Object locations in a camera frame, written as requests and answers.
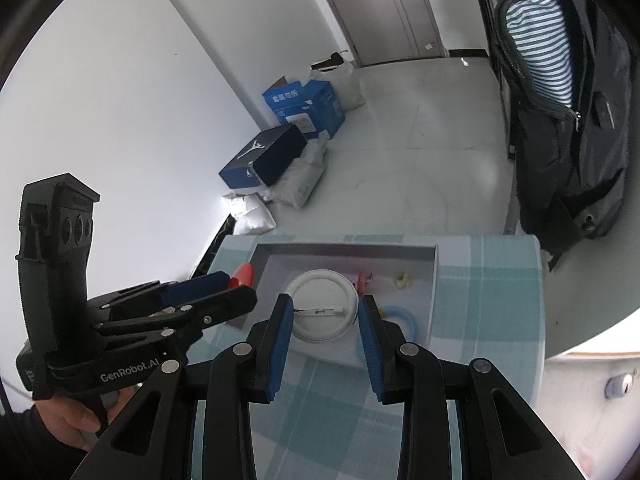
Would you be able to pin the person's left hand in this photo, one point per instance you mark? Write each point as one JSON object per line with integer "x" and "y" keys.
{"x": 65, "y": 422}

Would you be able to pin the teal checkered tablecloth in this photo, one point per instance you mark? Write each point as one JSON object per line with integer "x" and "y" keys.
{"x": 480, "y": 285}

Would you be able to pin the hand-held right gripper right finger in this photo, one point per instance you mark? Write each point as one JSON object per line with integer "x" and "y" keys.
{"x": 370, "y": 345}

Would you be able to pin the small white plastic package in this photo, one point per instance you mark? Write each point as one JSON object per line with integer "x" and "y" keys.
{"x": 252, "y": 215}

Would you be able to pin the red white doll figure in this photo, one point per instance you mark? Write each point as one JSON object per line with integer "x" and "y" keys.
{"x": 364, "y": 281}

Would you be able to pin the large white plastic package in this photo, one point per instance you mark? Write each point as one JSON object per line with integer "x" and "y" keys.
{"x": 302, "y": 180}

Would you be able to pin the small pale charm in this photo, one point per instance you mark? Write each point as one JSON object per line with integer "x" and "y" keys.
{"x": 402, "y": 281}

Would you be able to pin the blue black shoe box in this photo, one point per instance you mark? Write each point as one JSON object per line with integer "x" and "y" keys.
{"x": 265, "y": 160}

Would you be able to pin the white round badge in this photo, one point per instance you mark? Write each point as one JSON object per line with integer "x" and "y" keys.
{"x": 320, "y": 290}

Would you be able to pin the striped shirt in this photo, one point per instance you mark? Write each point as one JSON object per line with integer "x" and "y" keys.
{"x": 540, "y": 45}

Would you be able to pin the white bag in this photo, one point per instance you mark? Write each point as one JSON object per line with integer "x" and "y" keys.
{"x": 347, "y": 85}

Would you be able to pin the grey cardboard box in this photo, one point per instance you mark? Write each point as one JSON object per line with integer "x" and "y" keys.
{"x": 280, "y": 265}

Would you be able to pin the small grey round fixture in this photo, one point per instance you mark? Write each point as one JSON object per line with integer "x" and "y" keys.
{"x": 620, "y": 386}

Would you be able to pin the red round badge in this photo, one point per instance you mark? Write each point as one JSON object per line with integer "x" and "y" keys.
{"x": 244, "y": 274}

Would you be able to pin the person's left forearm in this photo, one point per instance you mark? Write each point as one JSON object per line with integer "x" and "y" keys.
{"x": 25, "y": 450}

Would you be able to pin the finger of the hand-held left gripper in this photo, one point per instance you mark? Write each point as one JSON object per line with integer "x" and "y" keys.
{"x": 225, "y": 302}
{"x": 200, "y": 282}

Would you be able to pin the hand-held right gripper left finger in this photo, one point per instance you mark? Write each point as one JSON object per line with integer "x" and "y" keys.
{"x": 277, "y": 345}

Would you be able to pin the blue cardboard carton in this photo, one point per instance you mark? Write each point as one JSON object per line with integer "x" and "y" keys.
{"x": 310, "y": 105}

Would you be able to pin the black jacket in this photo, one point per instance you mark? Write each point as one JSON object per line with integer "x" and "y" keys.
{"x": 590, "y": 160}

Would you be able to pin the white door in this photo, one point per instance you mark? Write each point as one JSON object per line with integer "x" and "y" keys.
{"x": 385, "y": 10}

